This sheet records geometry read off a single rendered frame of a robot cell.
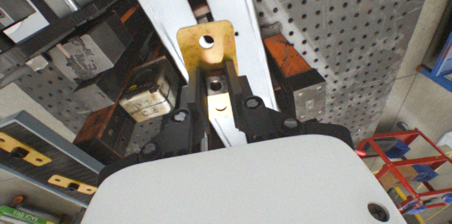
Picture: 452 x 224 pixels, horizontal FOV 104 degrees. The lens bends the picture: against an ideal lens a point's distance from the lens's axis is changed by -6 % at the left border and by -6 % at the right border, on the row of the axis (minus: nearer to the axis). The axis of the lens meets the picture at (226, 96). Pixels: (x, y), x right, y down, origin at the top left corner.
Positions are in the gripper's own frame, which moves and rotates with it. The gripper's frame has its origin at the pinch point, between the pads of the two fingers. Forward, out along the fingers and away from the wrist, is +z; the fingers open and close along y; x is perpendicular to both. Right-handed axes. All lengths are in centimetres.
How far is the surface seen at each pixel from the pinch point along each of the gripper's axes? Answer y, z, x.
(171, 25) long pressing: -7.1, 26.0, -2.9
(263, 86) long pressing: 9.9, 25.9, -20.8
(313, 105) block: 21.9, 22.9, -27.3
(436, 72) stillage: 191, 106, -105
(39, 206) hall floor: -324, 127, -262
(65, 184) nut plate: -33.5, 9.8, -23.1
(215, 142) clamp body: -7, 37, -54
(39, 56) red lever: -25.5, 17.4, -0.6
